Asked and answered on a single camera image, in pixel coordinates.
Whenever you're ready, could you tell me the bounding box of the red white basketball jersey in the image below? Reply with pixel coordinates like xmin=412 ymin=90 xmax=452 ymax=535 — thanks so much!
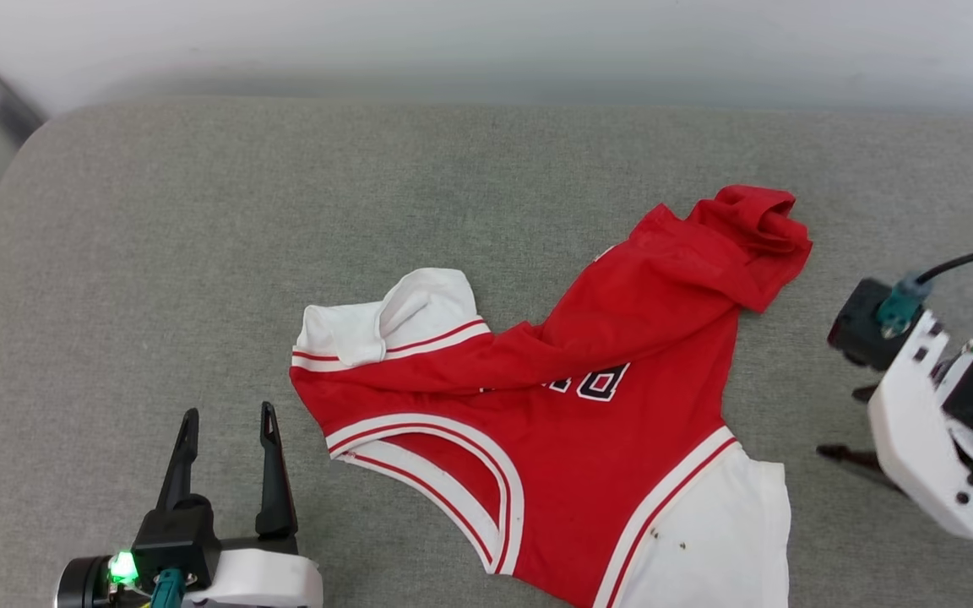
xmin=288 ymin=184 xmax=814 ymax=608

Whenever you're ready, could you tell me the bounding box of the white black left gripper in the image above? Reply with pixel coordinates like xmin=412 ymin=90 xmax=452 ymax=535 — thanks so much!
xmin=56 ymin=402 xmax=324 ymax=608

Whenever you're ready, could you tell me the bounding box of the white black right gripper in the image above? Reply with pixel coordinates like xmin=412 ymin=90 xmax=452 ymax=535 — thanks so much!
xmin=816 ymin=287 xmax=973 ymax=541

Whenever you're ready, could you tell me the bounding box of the grey fabric sofa cushion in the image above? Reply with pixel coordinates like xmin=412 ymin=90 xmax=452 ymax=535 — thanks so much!
xmin=0 ymin=97 xmax=973 ymax=608

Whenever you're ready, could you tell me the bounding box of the black cable with teal plug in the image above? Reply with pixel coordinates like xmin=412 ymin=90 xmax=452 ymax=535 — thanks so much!
xmin=878 ymin=241 xmax=973 ymax=339
xmin=151 ymin=567 xmax=186 ymax=608

